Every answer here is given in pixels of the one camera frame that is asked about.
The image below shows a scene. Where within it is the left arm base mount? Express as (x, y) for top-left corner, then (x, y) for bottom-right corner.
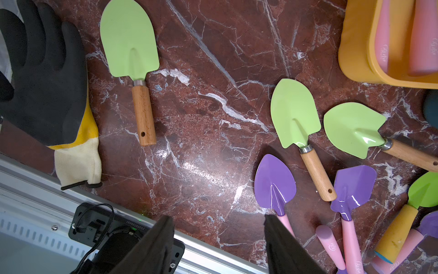
(68, 201), (186, 274)

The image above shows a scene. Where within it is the dark teal storage box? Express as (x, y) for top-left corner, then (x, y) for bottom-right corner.
(423, 90), (438, 129)

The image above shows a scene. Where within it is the purple square shovel pink handle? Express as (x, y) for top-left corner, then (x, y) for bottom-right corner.
(315, 225), (347, 274)
(330, 165), (376, 274)
(371, 211), (438, 274)

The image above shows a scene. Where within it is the black and yellow glove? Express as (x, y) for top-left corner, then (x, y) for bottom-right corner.
(1, 1), (102, 190)

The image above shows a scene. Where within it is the aluminium front rail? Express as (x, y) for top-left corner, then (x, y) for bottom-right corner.
(1, 155), (268, 274)

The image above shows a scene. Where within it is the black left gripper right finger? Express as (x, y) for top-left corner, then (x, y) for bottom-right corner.
(264, 215), (324, 274)

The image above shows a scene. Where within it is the green shovel wooden handle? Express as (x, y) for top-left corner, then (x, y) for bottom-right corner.
(270, 78), (337, 202)
(323, 102), (438, 172)

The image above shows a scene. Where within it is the yellow storage box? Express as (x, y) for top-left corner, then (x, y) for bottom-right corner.
(338, 1), (438, 89)

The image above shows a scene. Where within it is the green trowel yellow handle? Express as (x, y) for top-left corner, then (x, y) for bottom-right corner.
(375, 172), (438, 264)

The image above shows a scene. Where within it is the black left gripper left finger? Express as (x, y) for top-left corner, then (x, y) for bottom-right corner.
(111, 216), (175, 274)

